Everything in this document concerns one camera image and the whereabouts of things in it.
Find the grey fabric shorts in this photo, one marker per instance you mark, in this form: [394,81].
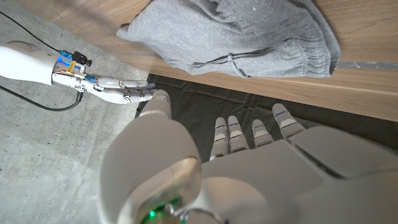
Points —
[233,34]

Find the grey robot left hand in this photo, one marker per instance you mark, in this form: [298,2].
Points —
[264,186]

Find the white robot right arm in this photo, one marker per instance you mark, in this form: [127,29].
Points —
[25,65]

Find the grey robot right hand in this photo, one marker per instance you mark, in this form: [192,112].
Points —
[115,91]

